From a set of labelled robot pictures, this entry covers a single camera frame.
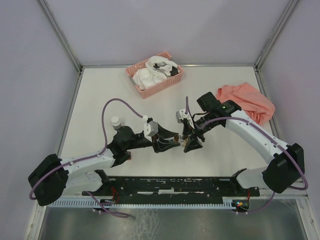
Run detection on white bottle cap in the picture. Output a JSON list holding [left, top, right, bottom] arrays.
[[110, 116, 123, 131]]

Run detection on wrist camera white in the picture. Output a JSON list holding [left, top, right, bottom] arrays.
[[143, 120, 159, 138], [175, 108, 195, 128]]

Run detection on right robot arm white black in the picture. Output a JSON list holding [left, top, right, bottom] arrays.
[[176, 92, 309, 196]]

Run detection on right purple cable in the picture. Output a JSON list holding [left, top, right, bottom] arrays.
[[184, 96, 309, 215]]

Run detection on white cable duct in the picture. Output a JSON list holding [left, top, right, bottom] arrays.
[[49, 198, 236, 210]]

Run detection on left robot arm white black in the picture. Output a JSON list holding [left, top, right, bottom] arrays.
[[27, 124, 180, 206]]

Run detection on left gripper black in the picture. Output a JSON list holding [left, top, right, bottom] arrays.
[[125, 123, 181, 154]]

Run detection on white cloth in basket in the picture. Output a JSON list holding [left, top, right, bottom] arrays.
[[132, 56, 181, 91]]

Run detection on glass pill bottle yellow pills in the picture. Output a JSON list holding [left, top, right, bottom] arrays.
[[173, 134, 188, 147]]

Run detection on purple cable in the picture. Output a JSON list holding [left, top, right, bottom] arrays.
[[29, 98, 148, 218], [184, 96, 309, 215]]

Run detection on pink shirt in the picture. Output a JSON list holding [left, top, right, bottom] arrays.
[[215, 82, 276, 126]]

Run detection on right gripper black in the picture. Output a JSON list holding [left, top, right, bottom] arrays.
[[180, 112, 219, 152]]

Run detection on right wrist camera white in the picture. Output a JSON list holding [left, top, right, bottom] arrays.
[[175, 108, 195, 128]]

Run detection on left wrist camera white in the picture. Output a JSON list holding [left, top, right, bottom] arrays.
[[143, 120, 159, 138]]

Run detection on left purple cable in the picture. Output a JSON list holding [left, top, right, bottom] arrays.
[[29, 98, 148, 218]]

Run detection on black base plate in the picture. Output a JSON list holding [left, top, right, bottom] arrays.
[[91, 176, 260, 205]]

